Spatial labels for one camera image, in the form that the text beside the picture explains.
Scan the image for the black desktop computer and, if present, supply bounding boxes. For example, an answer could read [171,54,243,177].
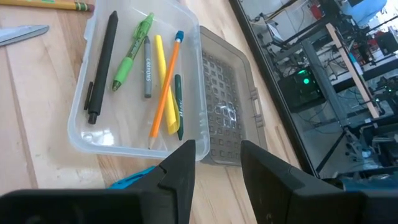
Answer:
[277,68,326,113]

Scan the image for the yellow highlighter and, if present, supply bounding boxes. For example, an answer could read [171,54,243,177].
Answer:
[154,34,181,135]

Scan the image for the black pen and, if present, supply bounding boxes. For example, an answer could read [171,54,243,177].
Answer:
[83,11,119,125]

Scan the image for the green pen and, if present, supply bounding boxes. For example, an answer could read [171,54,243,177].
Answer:
[111,12,155,92]

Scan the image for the blue-handled scissors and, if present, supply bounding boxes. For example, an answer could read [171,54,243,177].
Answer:
[0,24,50,47]

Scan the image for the blue pen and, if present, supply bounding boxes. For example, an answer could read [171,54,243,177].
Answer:
[108,166,156,190]

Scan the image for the wooden plank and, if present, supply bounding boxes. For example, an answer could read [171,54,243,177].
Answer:
[325,23,381,119]

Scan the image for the clear box with grey lid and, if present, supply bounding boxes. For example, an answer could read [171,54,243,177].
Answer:
[67,0,268,166]

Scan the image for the grey crayon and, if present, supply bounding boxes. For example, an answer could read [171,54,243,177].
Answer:
[143,35,153,99]

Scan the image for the yellow pencil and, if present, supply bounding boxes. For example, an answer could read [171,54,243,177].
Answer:
[0,0,95,12]

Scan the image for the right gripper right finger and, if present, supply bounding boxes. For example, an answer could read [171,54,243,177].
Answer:
[241,139,368,224]

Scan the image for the orange pencil with blue eraser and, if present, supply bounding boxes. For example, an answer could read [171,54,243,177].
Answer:
[148,30,185,149]

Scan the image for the dark green crayon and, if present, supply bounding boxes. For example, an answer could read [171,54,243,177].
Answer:
[174,73,185,141]

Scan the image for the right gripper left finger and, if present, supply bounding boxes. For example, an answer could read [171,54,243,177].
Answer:
[124,139,196,224]

